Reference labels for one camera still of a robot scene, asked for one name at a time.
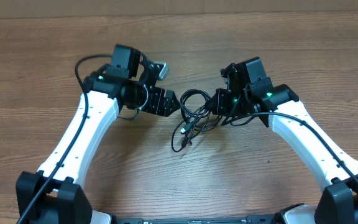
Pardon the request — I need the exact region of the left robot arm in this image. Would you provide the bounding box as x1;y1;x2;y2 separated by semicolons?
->
16;45;180;224

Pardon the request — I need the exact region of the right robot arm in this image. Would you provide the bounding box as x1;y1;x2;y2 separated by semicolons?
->
206;57;358;224

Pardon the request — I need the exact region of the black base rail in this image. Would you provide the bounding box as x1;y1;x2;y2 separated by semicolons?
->
113;214;277;224

